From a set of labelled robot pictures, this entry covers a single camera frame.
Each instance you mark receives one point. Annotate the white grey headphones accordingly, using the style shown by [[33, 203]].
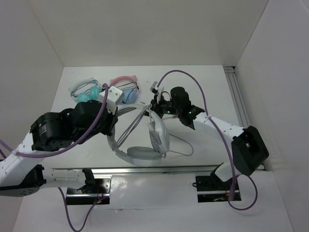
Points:
[[141, 138]]

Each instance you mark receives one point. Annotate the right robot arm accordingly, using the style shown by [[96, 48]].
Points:
[[245, 145]]

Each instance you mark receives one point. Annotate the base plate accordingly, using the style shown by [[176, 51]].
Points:
[[211, 190], [100, 193]]

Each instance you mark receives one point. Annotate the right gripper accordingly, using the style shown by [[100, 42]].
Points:
[[156, 109]]

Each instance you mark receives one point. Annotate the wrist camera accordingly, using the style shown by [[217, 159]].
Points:
[[115, 96], [157, 90]]

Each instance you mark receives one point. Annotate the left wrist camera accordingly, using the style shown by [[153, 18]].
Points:
[[115, 96]]

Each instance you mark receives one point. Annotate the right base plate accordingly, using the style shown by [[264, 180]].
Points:
[[211, 190]]

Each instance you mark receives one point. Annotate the left base plate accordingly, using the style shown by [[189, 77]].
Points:
[[100, 193]]

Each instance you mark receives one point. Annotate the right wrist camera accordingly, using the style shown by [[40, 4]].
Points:
[[157, 90]]

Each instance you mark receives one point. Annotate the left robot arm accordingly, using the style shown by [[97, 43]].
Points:
[[21, 173]]

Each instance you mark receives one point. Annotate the teal headphones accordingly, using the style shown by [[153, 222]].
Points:
[[85, 90]]

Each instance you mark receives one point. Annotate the pink blue headphones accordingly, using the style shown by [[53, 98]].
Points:
[[129, 86]]

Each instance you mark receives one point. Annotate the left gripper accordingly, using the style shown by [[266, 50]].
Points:
[[112, 119]]

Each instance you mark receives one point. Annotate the aluminium front rail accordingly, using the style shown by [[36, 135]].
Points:
[[156, 170]]

